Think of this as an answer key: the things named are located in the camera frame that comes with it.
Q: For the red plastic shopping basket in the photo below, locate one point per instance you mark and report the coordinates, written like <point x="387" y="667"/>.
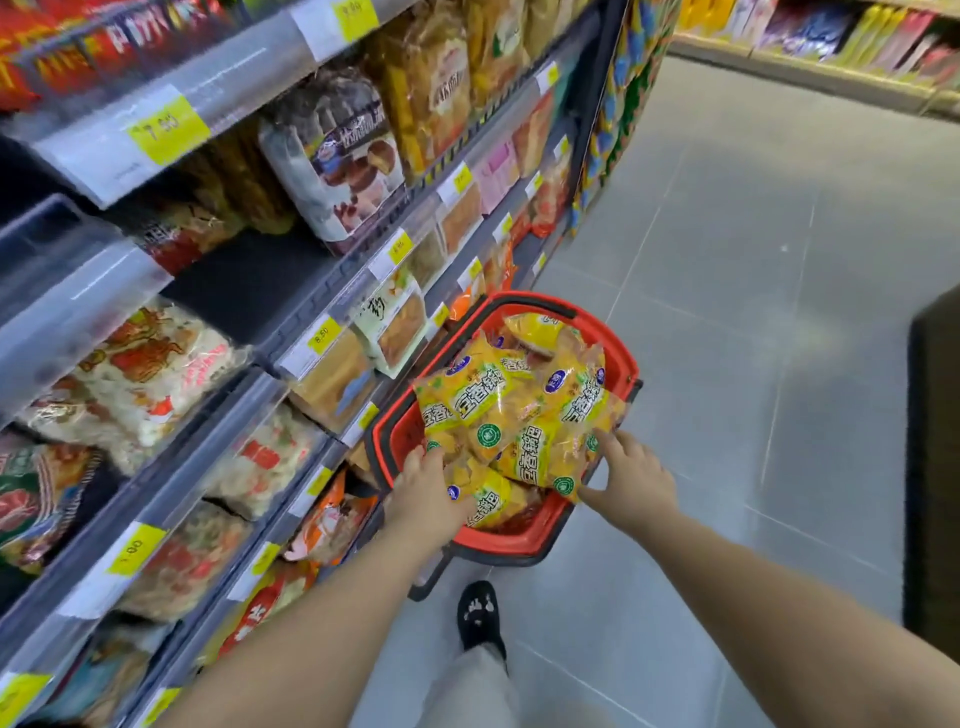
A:
<point x="517" y="541"/>

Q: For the person's left forearm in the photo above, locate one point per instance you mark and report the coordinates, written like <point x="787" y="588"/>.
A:
<point x="315" y="645"/>

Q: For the person's right forearm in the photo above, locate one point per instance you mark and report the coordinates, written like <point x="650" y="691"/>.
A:
<point x="787" y="615"/>

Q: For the assorted colourful background goods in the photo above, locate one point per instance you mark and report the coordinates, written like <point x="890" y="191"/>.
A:
<point x="825" y="30"/>

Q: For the dark brown panel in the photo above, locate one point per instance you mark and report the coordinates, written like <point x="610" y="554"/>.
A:
<point x="934" y="487"/>

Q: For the pale prawn cracker bag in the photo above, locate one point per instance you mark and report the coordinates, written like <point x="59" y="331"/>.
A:
<point x="165" y="367"/>
<point x="75" y="424"/>

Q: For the pink wafer pack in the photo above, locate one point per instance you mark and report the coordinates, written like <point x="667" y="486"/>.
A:
<point x="495" y="176"/>

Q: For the tan pastry pack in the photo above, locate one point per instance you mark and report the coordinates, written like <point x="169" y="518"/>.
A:
<point x="330" y="382"/>

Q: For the pale red noodle bag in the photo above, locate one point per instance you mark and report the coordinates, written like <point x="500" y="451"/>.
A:
<point x="187" y="562"/>
<point x="266" y="461"/>

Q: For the beige trousers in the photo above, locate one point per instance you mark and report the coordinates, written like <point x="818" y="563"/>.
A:
<point x="469" y="694"/>

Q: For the black slipper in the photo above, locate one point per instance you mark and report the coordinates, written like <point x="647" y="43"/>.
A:
<point x="480" y="615"/>

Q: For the person's right hand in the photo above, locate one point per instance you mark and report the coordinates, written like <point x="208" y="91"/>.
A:
<point x="637" y="491"/>

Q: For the clear window pastry pack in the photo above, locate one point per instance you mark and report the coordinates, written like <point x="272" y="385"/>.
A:
<point x="461" y="221"/>
<point x="427" y="262"/>

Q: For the person's left hand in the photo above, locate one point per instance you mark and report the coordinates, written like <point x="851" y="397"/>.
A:
<point x="424" y="506"/>

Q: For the blue bag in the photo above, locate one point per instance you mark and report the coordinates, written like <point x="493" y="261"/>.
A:
<point x="97" y="682"/>

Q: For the small red bag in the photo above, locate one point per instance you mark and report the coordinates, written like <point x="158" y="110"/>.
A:
<point x="180" y="240"/>

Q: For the yellow brown bread bag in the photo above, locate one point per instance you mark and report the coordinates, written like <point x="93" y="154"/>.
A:
<point x="435" y="82"/>
<point x="544" y="22"/>
<point x="495" y="45"/>

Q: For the yellow snack packets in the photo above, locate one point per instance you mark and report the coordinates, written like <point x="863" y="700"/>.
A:
<point x="487" y="390"/>

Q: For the green shrimp print bag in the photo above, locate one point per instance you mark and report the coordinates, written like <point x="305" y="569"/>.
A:
<point x="45" y="502"/>

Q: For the pale bag red label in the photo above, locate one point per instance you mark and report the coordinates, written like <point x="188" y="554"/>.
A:
<point x="262" y="607"/>

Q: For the white green pastry pack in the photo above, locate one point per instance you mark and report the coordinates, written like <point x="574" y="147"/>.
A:
<point x="397" y="330"/>

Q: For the orange white bag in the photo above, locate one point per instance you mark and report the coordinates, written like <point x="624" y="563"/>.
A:
<point x="330" y="525"/>

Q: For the grey store shelving unit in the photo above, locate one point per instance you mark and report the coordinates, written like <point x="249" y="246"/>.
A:
<point x="240" y="71"/>

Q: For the orange bread pack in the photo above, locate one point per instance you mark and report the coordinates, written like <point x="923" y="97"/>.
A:
<point x="534" y="135"/>

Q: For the row of red orange bags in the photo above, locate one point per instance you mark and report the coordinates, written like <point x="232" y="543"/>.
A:
<point x="551" y="199"/>

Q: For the chocolate pie pack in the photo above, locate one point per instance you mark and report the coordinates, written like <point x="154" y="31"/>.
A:
<point x="330" y="165"/>

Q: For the red yellow multipack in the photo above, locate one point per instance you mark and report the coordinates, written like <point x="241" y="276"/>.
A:
<point x="67" y="60"/>

